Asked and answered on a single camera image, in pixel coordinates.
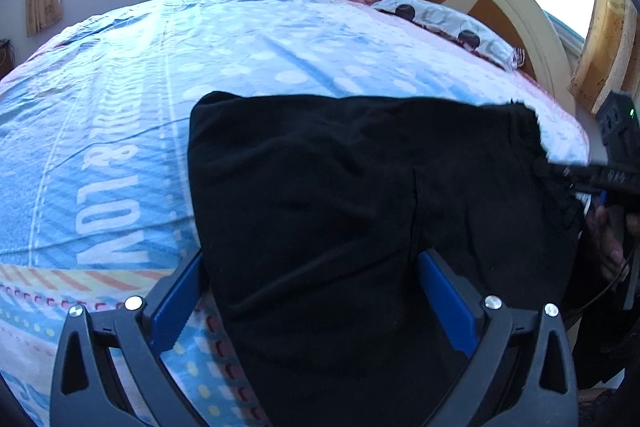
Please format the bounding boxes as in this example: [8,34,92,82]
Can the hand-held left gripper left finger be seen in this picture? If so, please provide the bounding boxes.
[50,251,206,427]

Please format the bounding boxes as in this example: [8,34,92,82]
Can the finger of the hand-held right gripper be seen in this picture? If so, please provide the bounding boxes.
[534,159,610,208]

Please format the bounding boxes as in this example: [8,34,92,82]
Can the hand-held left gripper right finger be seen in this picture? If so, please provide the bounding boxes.
[418,249,582,427]

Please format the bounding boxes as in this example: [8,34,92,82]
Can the black pants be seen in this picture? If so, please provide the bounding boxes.
[187,90,587,427]

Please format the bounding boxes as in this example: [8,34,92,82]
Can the person's right hand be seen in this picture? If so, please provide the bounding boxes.
[584,202,632,284]

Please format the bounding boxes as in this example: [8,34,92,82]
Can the person's dark clothing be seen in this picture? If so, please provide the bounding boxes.
[567,227,640,427]

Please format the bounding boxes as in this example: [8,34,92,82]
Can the cream and wood headboard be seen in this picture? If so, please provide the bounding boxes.
[344,0,577,114]

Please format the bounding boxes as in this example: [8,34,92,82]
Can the white pillow with dark dots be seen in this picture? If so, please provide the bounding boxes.
[371,0,522,72]

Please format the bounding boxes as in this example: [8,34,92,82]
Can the blue polka dot bed sheet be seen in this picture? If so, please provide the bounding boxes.
[0,0,592,427]

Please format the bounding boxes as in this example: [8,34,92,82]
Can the black cable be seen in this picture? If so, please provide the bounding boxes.
[564,252,635,314]

